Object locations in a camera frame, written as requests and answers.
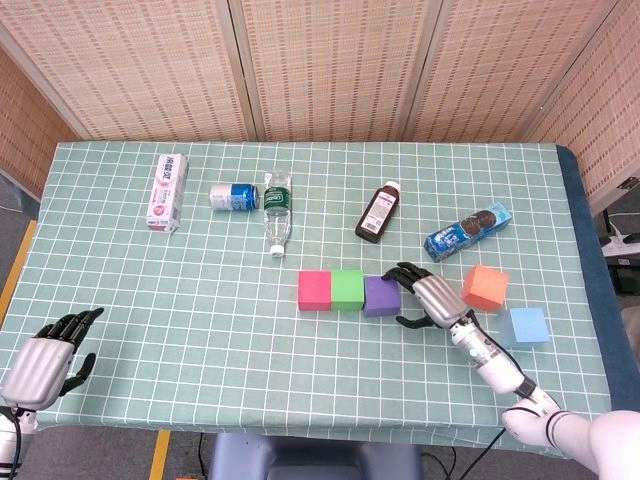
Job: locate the brown medicine bottle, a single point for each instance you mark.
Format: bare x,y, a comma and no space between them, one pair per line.
378,212

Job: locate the white pink toothpaste box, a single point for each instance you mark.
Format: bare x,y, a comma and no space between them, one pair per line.
167,192

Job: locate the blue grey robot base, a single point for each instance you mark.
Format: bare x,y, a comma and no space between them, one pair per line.
310,457

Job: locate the woven bamboo screen panel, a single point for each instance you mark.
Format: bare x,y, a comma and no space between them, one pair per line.
25,125
335,65
505,65
610,110
140,65

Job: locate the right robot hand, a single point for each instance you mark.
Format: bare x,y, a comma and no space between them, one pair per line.
440,300

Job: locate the light blue foam cube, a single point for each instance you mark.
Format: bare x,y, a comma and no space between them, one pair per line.
525,327

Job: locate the purple foam cube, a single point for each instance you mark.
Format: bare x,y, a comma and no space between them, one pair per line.
381,300

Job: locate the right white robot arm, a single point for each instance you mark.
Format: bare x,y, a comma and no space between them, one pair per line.
505,370

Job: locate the blue cookie box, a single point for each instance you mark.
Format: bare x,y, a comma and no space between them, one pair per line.
465,232

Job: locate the blue white drink can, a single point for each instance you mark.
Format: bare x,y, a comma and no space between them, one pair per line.
232,197

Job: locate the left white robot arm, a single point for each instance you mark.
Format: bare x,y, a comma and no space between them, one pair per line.
7,440

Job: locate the clear plastic water bottle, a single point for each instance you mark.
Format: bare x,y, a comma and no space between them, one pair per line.
277,215

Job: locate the green checked tablecloth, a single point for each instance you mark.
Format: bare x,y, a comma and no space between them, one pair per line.
200,325

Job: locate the orange foam cube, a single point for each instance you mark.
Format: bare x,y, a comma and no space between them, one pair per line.
485,290

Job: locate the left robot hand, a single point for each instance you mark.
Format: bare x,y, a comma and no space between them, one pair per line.
42,365

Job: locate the red foam cube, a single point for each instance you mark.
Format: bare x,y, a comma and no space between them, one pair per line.
315,290

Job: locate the green foam cube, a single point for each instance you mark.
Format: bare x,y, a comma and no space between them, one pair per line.
347,290

